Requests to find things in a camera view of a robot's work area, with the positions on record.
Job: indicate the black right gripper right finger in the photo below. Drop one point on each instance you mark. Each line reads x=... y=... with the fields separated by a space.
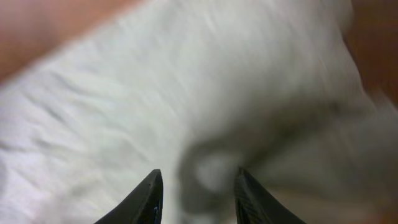
x=255 y=205

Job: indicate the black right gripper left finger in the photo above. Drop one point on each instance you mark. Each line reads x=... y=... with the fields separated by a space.
x=142 y=206

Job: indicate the khaki shorts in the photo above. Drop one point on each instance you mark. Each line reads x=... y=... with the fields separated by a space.
x=198 y=89

